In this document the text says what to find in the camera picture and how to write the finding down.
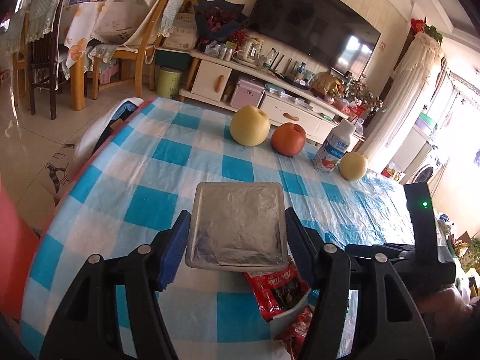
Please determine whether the small red candy packet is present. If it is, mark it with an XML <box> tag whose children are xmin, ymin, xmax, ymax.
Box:
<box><xmin>274</xmin><ymin>305</ymin><xmax>315</xmax><ymax>360</ymax></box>

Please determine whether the large red snack bag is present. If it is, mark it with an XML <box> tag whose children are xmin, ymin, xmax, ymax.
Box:
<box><xmin>244</xmin><ymin>257</ymin><xmax>309</xmax><ymax>322</ymax></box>

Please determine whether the square silver foil packet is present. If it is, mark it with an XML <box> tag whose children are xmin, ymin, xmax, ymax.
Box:
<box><xmin>185</xmin><ymin>182</ymin><xmax>289</xmax><ymax>273</ymax></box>

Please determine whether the pink plastic trash bin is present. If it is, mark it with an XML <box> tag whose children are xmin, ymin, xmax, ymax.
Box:
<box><xmin>0</xmin><ymin>186</ymin><xmax>40</xmax><ymax>320</ymax></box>

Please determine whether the person's right hand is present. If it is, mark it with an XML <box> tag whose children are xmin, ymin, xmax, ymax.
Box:
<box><xmin>415</xmin><ymin>287</ymin><xmax>479</xmax><ymax>336</ymax></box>

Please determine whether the white washing machine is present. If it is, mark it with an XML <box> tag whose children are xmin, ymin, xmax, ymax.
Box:
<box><xmin>403</xmin><ymin>145</ymin><xmax>448</xmax><ymax>184</ymax></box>

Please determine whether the yellow pear right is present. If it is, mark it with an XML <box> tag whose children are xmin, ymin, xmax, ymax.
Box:
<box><xmin>338</xmin><ymin>152</ymin><xmax>368</xmax><ymax>181</ymax></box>

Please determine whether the yellow pear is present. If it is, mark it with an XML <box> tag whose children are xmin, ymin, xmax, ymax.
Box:
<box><xmin>338</xmin><ymin>152</ymin><xmax>368</xmax><ymax>181</ymax></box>
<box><xmin>229</xmin><ymin>105</ymin><xmax>270</xmax><ymax>146</ymax></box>

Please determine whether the blue white checkered tablecloth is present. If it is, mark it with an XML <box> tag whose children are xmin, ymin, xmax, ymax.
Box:
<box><xmin>20</xmin><ymin>98</ymin><xmax>413</xmax><ymax>359</ymax></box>

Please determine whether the white yogurt drink bottle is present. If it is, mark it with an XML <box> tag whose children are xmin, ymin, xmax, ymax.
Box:
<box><xmin>312</xmin><ymin>119</ymin><xmax>355</xmax><ymax>173</ymax></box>

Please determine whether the cat print stool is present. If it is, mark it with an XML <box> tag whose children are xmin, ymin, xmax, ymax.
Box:
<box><xmin>40</xmin><ymin>142</ymin><xmax>76</xmax><ymax>206</ymax></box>

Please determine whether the red orange apple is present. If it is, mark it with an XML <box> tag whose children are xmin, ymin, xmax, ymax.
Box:
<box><xmin>270</xmin><ymin>123</ymin><xmax>307</xmax><ymax>157</ymax></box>

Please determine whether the white standing air conditioner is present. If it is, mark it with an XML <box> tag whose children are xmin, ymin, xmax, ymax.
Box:
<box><xmin>358</xmin><ymin>32</ymin><xmax>442</xmax><ymax>172</ymax></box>

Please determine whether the yellow pear left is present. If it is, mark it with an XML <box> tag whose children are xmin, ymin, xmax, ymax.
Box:
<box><xmin>229</xmin><ymin>105</ymin><xmax>270</xmax><ymax>146</ymax></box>

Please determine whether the pink storage box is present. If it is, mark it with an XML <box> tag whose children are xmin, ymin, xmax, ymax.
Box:
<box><xmin>230</xmin><ymin>78</ymin><xmax>265</xmax><ymax>109</ymax></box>

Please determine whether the green small waste bin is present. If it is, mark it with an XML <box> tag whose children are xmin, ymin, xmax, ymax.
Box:
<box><xmin>156</xmin><ymin>67</ymin><xmax>182</xmax><ymax>98</ymax></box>

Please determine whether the white tv cabinet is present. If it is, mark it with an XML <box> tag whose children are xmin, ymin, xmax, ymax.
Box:
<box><xmin>179</xmin><ymin>50</ymin><xmax>347</xmax><ymax>145</ymax></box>

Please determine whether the dining table with floral cloth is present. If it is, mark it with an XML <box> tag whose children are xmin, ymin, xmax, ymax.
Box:
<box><xmin>59</xmin><ymin>2</ymin><xmax>104</xmax><ymax>111</ymax></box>

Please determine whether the dark wooden dining chair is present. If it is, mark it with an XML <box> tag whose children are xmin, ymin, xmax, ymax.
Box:
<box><xmin>26</xmin><ymin>2</ymin><xmax>67</xmax><ymax>120</ymax></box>

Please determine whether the white electric kettle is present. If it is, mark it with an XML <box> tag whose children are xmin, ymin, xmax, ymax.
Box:
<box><xmin>236</xmin><ymin>37</ymin><xmax>264</xmax><ymax>65</ymax></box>

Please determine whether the black flat screen television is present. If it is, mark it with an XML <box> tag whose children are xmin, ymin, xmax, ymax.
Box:
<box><xmin>247</xmin><ymin>0</ymin><xmax>380</xmax><ymax>78</ymax></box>

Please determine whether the light wooden dining chair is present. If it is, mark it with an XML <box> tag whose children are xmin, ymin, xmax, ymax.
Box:
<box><xmin>89</xmin><ymin>0</ymin><xmax>169</xmax><ymax>100</ymax></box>

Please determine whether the dark blue flower bouquet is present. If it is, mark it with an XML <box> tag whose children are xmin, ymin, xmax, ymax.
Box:
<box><xmin>193</xmin><ymin>0</ymin><xmax>247</xmax><ymax>42</ymax></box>

